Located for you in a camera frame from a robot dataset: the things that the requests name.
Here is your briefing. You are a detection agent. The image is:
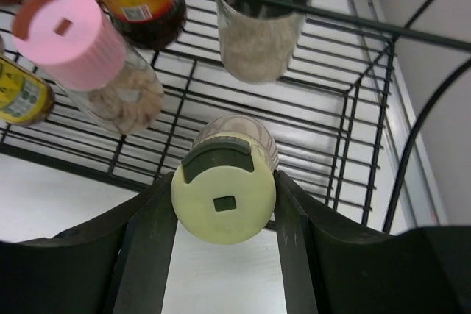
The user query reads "small yellow brown bottle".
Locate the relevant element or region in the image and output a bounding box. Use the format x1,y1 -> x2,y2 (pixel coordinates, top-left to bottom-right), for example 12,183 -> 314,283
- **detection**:
1,38 -> 55,126

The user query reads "black wire rack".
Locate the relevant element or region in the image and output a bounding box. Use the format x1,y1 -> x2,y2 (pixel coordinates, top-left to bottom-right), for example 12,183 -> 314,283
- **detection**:
0,0 -> 471,234

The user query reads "yellow cap spice shaker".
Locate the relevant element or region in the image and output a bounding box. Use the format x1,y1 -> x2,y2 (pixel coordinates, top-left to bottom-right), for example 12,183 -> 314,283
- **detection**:
171,115 -> 279,245

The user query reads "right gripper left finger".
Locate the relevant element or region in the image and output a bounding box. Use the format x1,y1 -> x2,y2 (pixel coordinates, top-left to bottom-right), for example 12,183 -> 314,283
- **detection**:
1,174 -> 177,313

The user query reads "black power cable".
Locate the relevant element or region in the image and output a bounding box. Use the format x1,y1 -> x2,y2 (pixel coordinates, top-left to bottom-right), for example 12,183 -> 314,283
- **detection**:
382,0 -> 471,234

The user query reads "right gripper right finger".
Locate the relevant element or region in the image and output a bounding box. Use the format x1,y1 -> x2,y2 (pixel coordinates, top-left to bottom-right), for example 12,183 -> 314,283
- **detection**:
275,171 -> 470,313

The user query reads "red lid dark jar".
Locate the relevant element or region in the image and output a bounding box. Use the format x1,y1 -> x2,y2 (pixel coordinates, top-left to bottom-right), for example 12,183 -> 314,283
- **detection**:
35,0 -> 188,51

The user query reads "pink cap spice shaker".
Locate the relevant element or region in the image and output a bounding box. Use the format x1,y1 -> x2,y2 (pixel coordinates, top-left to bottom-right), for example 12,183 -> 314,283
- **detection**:
12,0 -> 164,135

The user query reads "black cap spice shaker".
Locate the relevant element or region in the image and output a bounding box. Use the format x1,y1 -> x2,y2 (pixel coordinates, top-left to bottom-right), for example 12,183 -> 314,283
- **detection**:
216,0 -> 311,84

